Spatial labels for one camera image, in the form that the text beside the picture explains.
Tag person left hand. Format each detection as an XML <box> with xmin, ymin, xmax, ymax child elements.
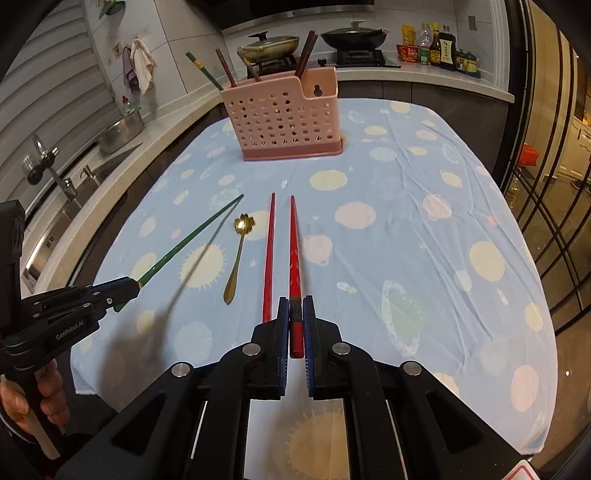
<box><xmin>1</xmin><ymin>359</ymin><xmax>70</xmax><ymax>435</ymax></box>

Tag chrome sink faucet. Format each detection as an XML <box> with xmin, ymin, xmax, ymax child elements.
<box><xmin>22</xmin><ymin>133</ymin><xmax>77</xmax><ymax>201</ymax></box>

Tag clear oil bottle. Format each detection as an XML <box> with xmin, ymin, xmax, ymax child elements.
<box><xmin>418</xmin><ymin>23</ymin><xmax>432</xmax><ymax>65</ymax></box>

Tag black gas stove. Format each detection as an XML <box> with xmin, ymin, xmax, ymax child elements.
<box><xmin>253</xmin><ymin>49</ymin><xmax>402</xmax><ymax>75</ymax></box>

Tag black lattice glass door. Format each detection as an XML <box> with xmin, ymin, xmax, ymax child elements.
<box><xmin>506</xmin><ymin>1</ymin><xmax>590</xmax><ymax>335</ymax></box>

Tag gold flower spoon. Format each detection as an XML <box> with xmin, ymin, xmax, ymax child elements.
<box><xmin>222</xmin><ymin>213</ymin><xmax>256</xmax><ymax>305</ymax></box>

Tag cream wok with lid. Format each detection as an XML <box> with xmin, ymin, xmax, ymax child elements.
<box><xmin>238</xmin><ymin>31</ymin><xmax>300</xmax><ymax>64</ymax></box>

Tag blue planet print tablecloth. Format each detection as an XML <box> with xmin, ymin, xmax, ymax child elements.
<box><xmin>71</xmin><ymin>99</ymin><xmax>557</xmax><ymax>456</ymax></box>

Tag black frying pan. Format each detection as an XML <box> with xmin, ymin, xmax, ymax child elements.
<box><xmin>321</xmin><ymin>20</ymin><xmax>390</xmax><ymax>51</ymax></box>

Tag green chopstick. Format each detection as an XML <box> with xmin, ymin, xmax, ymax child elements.
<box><xmin>138</xmin><ymin>194</ymin><xmax>243</xmax><ymax>310</ymax></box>
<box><xmin>185</xmin><ymin>51</ymin><xmax>223</xmax><ymax>91</ymax></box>

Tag steel pot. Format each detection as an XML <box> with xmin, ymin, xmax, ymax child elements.
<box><xmin>96</xmin><ymin>109</ymin><xmax>144</xmax><ymax>155</ymax></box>

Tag pink perforated utensil holder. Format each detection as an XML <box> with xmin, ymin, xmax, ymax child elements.
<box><xmin>221</xmin><ymin>67</ymin><xmax>344</xmax><ymax>161</ymax></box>

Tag green dish soap bottle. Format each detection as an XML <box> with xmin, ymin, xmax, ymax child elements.
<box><xmin>121</xmin><ymin>96</ymin><xmax>140</xmax><ymax>116</ymax></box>

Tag bright red chopstick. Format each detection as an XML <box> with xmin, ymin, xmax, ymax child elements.
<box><xmin>262</xmin><ymin>193</ymin><xmax>276</xmax><ymax>323</ymax></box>
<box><xmin>288</xmin><ymin>196</ymin><xmax>304</xmax><ymax>359</ymax></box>

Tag white hanging towel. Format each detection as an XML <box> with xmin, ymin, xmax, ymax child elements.
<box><xmin>130</xmin><ymin>38</ymin><xmax>155</xmax><ymax>96</ymax></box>

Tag blue condiment jar set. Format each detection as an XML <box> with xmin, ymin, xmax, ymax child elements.
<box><xmin>456</xmin><ymin>49</ymin><xmax>481</xmax><ymax>78</ymax></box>

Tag purple hanging cloth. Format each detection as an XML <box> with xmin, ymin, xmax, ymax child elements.
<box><xmin>122</xmin><ymin>46</ymin><xmax>139</xmax><ymax>94</ymax></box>

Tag dark soy sauce bottle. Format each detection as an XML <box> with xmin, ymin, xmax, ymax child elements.
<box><xmin>439</xmin><ymin>25</ymin><xmax>457</xmax><ymax>71</ymax></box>

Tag steel kitchen sink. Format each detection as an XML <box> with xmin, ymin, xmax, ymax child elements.
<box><xmin>22</xmin><ymin>142</ymin><xmax>142</xmax><ymax>292</ymax></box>

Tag yellow seasoning packet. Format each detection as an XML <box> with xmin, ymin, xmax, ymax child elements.
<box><xmin>401</xmin><ymin>24</ymin><xmax>416</xmax><ymax>46</ymax></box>

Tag red instant noodle cup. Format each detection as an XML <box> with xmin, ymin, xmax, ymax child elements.
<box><xmin>397</xmin><ymin>44</ymin><xmax>420</xmax><ymax>63</ymax></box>

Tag brown sauce bottle yellow cap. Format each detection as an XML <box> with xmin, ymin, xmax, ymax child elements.
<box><xmin>429</xmin><ymin>22</ymin><xmax>441</xmax><ymax>67</ymax></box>

